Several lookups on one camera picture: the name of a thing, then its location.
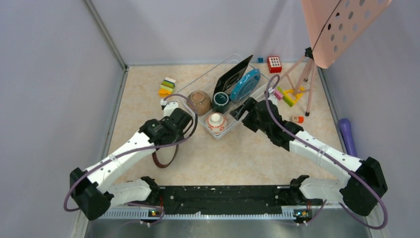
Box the pink perforated music stand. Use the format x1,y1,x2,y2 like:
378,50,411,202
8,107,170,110
280,0,392,116

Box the small orange white block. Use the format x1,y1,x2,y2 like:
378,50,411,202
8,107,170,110
290,116,305,124

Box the brown speckled bowl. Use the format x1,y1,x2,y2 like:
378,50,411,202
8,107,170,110
187,90,211,116

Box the striped toy block stack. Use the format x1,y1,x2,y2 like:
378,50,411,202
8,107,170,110
158,77,176,98

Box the pink toy brick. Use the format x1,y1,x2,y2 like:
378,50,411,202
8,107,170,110
273,89,284,101

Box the red rimmed round plate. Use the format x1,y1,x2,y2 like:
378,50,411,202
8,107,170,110
152,145,179,169

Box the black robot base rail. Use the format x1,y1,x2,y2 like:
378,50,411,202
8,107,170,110
145,185,322,215

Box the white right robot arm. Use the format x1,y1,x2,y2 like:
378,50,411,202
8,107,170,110
230,97,388,216

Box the purple handle tool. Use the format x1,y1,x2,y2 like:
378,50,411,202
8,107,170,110
338,119,357,157

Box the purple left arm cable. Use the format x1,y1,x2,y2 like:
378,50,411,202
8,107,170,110
63,94,199,227

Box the white printed plate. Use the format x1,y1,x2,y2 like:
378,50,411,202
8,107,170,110
250,85,266,101

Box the orange patterned bowl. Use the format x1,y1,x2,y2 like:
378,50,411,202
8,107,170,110
206,113,228,135

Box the yellow triangle toy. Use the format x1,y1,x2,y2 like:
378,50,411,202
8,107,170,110
284,87,310,105

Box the dark green mug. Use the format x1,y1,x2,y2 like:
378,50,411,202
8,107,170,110
211,91,231,114

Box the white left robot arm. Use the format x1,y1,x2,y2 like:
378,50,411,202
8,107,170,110
63,100,198,221

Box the square floral plate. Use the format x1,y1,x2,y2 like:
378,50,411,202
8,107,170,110
213,55,254,94

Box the red toy block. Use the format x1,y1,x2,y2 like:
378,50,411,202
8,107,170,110
267,56,282,73

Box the blue polka dot plate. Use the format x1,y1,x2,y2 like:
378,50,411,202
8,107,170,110
230,68,261,102

